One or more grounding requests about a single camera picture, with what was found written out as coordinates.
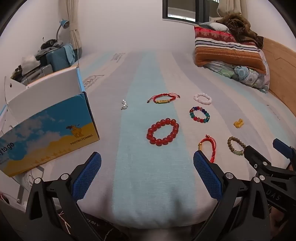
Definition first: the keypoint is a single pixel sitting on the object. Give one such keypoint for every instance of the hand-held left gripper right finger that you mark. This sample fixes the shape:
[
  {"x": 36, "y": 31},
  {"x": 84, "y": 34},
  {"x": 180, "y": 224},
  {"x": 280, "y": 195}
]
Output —
[{"x": 208, "y": 176}]

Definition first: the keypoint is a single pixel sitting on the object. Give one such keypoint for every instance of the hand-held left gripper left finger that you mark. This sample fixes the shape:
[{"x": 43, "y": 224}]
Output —
[{"x": 86, "y": 178}]

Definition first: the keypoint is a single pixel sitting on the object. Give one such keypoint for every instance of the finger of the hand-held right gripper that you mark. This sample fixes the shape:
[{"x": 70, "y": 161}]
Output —
[
  {"x": 283, "y": 148},
  {"x": 255, "y": 158}
]

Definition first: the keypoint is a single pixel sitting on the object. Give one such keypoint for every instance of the yellow charm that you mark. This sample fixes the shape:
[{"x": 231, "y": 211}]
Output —
[{"x": 238, "y": 123}]

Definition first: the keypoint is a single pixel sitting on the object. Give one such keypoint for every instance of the blue and yellow cardboard box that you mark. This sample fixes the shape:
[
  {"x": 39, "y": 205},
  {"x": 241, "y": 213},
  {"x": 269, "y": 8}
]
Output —
[{"x": 57, "y": 129}]

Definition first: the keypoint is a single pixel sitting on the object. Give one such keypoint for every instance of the small pearl jewelry piece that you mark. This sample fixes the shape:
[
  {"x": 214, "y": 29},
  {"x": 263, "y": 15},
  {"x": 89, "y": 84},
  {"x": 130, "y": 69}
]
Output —
[{"x": 124, "y": 106}]

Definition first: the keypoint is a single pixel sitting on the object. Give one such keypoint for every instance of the striped bed sheet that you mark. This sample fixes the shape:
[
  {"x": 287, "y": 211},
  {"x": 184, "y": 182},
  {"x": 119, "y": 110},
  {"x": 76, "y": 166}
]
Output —
[{"x": 138, "y": 173}]

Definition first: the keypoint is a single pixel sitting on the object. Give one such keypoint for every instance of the white carton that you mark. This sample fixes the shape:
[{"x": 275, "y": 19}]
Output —
[{"x": 31, "y": 177}]

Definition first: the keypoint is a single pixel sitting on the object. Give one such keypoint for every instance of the wooden bed headboard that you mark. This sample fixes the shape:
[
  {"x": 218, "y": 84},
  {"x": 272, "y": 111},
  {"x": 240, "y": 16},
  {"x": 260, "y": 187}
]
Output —
[{"x": 282, "y": 69}]

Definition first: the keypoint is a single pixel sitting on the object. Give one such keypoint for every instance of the floral quilt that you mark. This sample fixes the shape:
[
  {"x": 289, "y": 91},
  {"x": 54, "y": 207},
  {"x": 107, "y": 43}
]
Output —
[{"x": 245, "y": 74}]

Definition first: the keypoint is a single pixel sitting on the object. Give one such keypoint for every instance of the striped orange pillow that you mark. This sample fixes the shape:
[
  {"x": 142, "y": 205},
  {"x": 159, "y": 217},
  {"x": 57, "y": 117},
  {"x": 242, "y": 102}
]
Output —
[{"x": 226, "y": 53}]

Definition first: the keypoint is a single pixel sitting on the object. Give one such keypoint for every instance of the grey hard case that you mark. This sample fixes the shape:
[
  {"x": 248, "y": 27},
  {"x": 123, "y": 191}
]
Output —
[{"x": 34, "y": 74}]

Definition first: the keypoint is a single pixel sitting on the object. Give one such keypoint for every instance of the teal suitcase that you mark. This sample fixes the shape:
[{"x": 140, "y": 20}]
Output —
[{"x": 57, "y": 60}]

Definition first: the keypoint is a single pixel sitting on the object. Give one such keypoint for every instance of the light blue cloth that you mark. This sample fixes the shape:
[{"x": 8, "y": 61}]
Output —
[{"x": 69, "y": 53}]

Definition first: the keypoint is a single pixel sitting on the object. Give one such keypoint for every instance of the brown fuzzy blanket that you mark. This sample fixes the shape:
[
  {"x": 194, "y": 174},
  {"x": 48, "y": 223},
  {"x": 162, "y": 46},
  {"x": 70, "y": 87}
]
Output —
[{"x": 240, "y": 25}]

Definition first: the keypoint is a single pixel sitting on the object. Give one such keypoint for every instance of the grey pillow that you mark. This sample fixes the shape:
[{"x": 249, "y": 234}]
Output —
[{"x": 217, "y": 26}]

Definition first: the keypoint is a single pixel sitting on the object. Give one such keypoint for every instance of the black clutter pile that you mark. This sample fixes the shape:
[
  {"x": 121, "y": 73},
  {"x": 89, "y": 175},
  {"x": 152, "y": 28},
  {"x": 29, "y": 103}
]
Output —
[{"x": 50, "y": 44}]

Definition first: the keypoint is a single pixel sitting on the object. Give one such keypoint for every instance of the beige tied curtain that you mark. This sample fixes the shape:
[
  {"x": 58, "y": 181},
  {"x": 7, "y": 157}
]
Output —
[{"x": 74, "y": 23}]

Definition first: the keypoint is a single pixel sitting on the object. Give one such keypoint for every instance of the blue desk lamp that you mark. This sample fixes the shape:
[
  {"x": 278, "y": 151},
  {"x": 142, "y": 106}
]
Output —
[{"x": 64, "y": 23}]

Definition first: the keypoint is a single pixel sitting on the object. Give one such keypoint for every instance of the dark framed window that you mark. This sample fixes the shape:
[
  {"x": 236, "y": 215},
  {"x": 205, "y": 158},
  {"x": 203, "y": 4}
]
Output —
[{"x": 180, "y": 9}]

